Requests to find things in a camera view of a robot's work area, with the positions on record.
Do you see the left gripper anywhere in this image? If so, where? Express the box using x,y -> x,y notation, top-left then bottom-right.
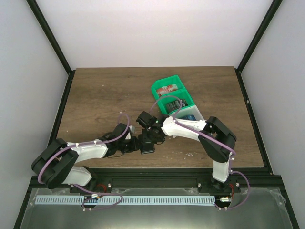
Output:
117,137 -> 143,154

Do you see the black card holder wallet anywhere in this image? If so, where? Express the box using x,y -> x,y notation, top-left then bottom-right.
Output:
138,135 -> 155,155

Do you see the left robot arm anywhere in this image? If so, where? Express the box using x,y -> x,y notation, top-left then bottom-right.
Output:
31,123 -> 138,193

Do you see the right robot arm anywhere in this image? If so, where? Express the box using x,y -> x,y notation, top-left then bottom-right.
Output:
136,112 -> 236,192

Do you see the dark green credit cards stack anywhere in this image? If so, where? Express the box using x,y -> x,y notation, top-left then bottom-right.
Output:
165,99 -> 188,113

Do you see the blue credit cards stack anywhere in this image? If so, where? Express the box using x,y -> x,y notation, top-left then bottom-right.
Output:
181,114 -> 196,121

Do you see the red credit cards stack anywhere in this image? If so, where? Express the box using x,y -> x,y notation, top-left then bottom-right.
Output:
156,84 -> 179,97

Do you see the green bin middle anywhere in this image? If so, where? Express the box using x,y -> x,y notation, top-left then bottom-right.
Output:
157,89 -> 195,115

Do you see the green bin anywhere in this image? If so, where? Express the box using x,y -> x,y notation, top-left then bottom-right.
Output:
157,89 -> 195,115
151,75 -> 185,100

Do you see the green bin left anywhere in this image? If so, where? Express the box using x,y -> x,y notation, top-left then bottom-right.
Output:
151,75 -> 185,100

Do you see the white bin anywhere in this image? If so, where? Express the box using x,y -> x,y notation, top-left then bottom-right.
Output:
176,105 -> 204,121

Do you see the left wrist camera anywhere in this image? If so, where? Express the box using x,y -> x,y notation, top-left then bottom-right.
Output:
125,125 -> 135,140

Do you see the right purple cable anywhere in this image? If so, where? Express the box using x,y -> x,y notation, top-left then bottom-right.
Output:
149,95 -> 251,210

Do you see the black aluminium frame rail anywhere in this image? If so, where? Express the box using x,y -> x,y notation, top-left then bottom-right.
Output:
66,168 -> 229,191

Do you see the light blue cable duct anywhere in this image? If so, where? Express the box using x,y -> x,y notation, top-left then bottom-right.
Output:
35,195 -> 215,206

